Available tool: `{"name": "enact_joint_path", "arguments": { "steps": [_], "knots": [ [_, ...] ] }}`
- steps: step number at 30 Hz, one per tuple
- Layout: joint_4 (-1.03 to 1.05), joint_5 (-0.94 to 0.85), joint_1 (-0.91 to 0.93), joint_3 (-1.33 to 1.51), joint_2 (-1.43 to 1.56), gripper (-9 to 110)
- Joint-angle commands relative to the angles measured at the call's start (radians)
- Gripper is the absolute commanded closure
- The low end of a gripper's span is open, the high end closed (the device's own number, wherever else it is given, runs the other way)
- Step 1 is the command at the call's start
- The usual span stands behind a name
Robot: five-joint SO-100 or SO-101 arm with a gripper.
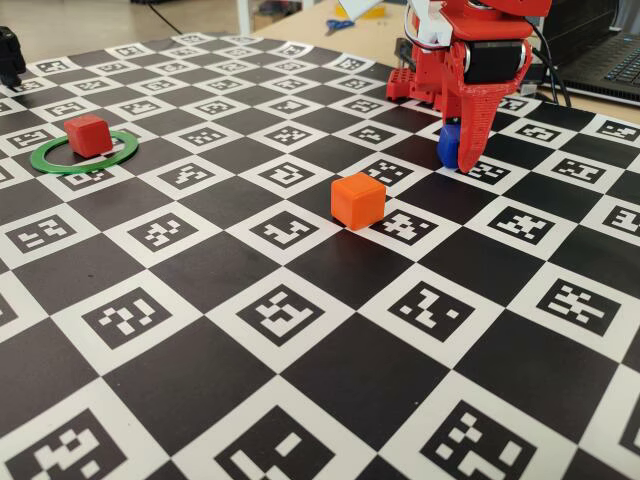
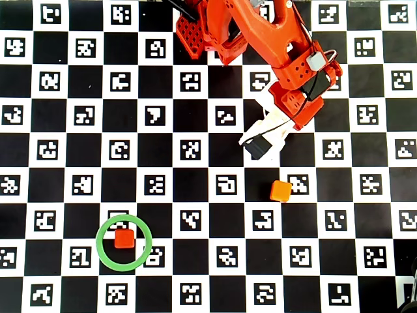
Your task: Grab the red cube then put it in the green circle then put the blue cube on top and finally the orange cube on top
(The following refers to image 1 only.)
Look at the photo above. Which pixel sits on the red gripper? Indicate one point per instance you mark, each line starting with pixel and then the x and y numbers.
pixel 492 62

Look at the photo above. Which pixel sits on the blue cube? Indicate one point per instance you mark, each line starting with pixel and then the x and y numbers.
pixel 447 147

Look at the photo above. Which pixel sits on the orange cube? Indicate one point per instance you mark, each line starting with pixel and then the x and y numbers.
pixel 357 202

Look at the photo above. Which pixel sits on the red cube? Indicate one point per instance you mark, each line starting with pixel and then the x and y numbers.
pixel 87 137

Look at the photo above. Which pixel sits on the small grey box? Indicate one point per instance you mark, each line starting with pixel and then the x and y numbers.
pixel 529 89

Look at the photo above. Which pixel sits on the black power plug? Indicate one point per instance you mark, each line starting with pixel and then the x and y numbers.
pixel 535 75

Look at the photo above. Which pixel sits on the black laptop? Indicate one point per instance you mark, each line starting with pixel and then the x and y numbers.
pixel 590 40

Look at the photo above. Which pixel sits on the blue scissors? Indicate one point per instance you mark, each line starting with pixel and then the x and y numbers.
pixel 340 23

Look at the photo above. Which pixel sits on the white table leg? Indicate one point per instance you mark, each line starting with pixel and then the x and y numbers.
pixel 245 15

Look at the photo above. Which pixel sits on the checkerboard marker mat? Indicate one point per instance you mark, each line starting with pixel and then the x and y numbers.
pixel 350 375

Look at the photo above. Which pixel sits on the black clamp stand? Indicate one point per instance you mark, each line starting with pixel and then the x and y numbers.
pixel 10 55

